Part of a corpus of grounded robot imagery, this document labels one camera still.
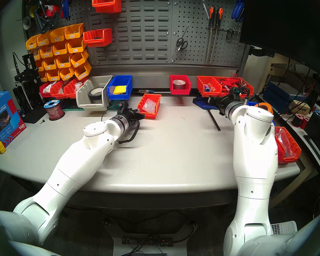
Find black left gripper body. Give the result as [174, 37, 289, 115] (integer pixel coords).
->
[124, 109, 138, 125]

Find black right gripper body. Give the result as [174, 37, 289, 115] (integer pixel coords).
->
[216, 94, 234, 115]

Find orange-red bin holding screw bag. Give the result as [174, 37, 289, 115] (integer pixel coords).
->
[137, 94, 162, 119]

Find clear bag of screws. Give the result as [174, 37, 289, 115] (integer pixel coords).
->
[143, 98, 157, 112]

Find red bin holding tape roll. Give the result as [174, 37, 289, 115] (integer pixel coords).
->
[170, 75, 191, 95]

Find blue bar clamp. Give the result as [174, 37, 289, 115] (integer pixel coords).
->
[193, 96, 222, 110]

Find orange-red bin with red tools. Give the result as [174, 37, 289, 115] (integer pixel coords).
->
[213, 77, 240, 97]

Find black flat metal bar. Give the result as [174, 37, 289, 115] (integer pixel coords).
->
[207, 109, 221, 131]

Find orange-red bin with blue packet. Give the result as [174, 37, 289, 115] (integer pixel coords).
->
[197, 76, 222, 97]

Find large blue plastic bin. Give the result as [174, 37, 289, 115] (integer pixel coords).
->
[107, 75, 133, 100]

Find orange tape roll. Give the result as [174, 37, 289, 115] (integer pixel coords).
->
[254, 102, 273, 113]

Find black tape roll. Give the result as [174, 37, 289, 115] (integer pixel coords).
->
[88, 87, 105, 104]

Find grey pegboard panel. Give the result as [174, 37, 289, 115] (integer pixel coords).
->
[171, 0, 247, 68]
[21, 0, 92, 66]

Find grey plastic bin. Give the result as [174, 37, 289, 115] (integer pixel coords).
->
[76, 75, 113, 111]

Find dark blue crate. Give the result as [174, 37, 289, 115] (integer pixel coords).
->
[263, 81, 294, 113]

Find green cutting mat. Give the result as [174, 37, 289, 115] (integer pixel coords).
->
[63, 99, 122, 112]

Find small red parts bin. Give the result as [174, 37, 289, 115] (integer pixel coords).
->
[63, 78, 87, 99]
[39, 82, 54, 98]
[50, 81, 66, 99]

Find black pegboard hook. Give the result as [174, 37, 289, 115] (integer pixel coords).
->
[225, 28, 241, 40]

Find crumpled clear plastic bag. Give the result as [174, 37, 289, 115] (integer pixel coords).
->
[275, 129, 294, 156]

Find dark red plastic bin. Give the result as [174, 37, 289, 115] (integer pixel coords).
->
[276, 141, 286, 163]

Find brown cardboard box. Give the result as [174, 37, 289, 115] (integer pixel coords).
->
[289, 99, 311, 116]

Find red and black spool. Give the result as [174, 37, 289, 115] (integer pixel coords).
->
[292, 113, 310, 129]

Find orange-red bin with plastic bag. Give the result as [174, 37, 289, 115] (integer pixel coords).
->
[274, 126, 302, 164]

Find blue spring clamps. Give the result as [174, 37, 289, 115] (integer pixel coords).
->
[231, 0, 245, 22]

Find black monitor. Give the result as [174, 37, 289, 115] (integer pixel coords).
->
[239, 0, 320, 77]

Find black metal stand device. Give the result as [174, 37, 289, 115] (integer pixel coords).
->
[12, 53, 47, 124]

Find black power strip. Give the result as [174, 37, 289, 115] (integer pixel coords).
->
[122, 236, 174, 246]

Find blue cleaning cloths box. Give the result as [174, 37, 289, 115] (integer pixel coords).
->
[0, 86, 26, 148]

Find black and red clamp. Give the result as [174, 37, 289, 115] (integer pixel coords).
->
[29, 0, 62, 33]

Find white grille device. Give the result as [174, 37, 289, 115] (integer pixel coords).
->
[271, 221, 298, 235]

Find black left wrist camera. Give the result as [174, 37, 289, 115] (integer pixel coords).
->
[117, 101, 131, 116]

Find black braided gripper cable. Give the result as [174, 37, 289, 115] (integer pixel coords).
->
[118, 122, 140, 144]

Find red handled tool pack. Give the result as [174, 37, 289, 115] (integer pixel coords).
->
[219, 79, 239, 89]

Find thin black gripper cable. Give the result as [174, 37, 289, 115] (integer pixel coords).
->
[235, 86, 251, 101]

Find orange-red bin with wires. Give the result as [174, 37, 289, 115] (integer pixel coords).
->
[231, 77, 254, 98]

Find beige wooden shelf frame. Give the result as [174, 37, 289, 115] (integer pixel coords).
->
[256, 55, 291, 93]

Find black handled scissors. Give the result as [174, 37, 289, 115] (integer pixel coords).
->
[171, 24, 189, 58]

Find red wire spool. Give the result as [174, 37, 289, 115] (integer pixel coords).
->
[44, 99, 65, 121]

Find empty orange-red wall bin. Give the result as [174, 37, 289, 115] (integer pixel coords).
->
[83, 28, 113, 48]
[92, 0, 122, 14]

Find grey louvred wall panel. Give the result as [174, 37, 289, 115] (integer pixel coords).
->
[85, 0, 174, 65]

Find orange-handled screwdrivers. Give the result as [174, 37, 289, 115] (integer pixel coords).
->
[209, 7, 223, 64]

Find orange black handled file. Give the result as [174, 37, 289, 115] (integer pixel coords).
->
[204, 6, 216, 64]

